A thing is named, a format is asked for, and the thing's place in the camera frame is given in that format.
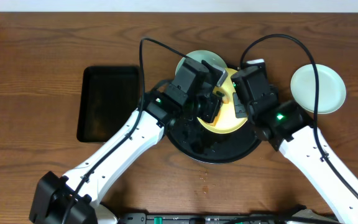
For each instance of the round black tray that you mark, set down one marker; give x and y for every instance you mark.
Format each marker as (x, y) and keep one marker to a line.
(192, 139)

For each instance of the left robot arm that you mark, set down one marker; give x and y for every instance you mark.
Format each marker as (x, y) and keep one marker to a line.
(75, 197)

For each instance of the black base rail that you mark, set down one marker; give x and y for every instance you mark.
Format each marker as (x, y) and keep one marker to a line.
(160, 218)

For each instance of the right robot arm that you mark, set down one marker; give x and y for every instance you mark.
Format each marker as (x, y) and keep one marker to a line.
(293, 133)

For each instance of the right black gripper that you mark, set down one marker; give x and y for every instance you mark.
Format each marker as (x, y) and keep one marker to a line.
(241, 109)

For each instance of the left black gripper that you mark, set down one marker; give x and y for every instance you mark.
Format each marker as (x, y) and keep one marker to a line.
(210, 109)

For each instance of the green and yellow sponge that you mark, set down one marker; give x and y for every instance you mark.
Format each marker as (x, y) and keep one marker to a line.
(222, 106)

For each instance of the black rectangular tray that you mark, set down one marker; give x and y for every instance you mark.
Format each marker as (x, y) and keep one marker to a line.
(109, 95)

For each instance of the yellow plate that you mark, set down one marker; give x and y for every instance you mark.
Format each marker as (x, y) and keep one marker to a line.
(231, 123)

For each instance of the light blue plate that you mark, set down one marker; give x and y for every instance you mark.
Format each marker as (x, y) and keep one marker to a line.
(211, 58)
(332, 90)

